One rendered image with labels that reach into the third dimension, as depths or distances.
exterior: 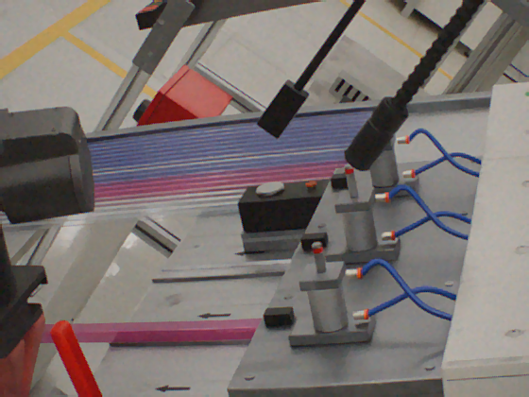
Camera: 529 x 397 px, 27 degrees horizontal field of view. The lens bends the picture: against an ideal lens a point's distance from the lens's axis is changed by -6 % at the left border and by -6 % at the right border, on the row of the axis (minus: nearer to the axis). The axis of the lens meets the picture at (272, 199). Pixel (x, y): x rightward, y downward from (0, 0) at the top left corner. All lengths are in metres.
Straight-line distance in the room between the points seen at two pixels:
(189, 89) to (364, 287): 1.01
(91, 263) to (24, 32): 1.53
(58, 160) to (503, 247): 0.29
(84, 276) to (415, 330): 1.27
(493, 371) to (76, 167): 0.29
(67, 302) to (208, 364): 1.14
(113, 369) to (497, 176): 0.32
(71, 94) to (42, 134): 2.45
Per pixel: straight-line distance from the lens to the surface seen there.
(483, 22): 5.39
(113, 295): 2.58
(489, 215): 0.79
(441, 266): 0.77
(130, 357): 0.87
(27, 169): 0.73
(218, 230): 1.05
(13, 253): 1.12
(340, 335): 0.70
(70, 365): 0.70
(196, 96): 1.73
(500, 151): 0.90
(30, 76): 3.15
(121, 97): 2.18
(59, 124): 0.72
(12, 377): 0.79
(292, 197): 0.97
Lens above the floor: 1.53
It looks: 28 degrees down
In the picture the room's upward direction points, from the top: 36 degrees clockwise
